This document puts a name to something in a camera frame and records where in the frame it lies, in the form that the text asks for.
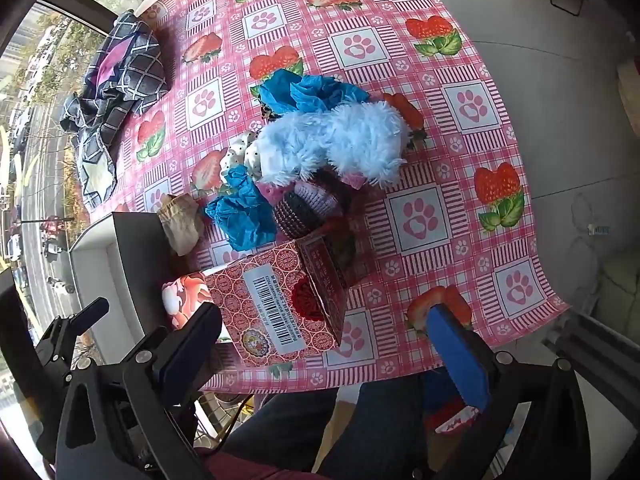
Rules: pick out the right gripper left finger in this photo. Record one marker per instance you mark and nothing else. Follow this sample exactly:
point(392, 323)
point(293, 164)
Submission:
point(182, 360)

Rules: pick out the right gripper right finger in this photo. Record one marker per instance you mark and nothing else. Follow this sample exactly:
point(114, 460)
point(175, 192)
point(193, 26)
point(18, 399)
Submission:
point(466, 358)

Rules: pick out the beige sock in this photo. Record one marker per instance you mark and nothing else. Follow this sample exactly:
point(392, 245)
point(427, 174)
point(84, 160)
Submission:
point(181, 222)

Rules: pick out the blue fabric scrunchie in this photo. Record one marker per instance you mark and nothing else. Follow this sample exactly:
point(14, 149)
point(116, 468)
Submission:
point(285, 92)
point(244, 215)

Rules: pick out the white polka dot scrunchie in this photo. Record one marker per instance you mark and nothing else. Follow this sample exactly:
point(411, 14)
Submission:
point(242, 151)

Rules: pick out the fluffy light blue scrunchie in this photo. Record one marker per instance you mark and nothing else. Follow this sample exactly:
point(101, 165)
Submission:
point(366, 138)

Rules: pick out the floral tissue pack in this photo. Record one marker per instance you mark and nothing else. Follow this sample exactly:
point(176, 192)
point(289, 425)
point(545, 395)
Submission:
point(182, 297)

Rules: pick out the white storage box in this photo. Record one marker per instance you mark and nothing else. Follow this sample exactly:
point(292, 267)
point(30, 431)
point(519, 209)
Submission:
point(124, 258)

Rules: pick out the pink patterned carton box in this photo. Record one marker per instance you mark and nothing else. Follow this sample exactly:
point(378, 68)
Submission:
point(288, 302)

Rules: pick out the pink strawberry tablecloth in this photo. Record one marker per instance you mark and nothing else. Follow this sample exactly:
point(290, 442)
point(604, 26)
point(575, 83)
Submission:
point(393, 97)

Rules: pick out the dark beaded rolled sock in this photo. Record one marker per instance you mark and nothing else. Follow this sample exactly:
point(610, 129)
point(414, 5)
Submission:
point(294, 217)

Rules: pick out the lavender knitted rolled sock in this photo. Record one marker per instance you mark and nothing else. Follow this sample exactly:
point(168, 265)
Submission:
point(324, 203)

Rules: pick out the navy plaid cloth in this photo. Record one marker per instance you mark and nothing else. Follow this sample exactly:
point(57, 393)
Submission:
point(126, 76)

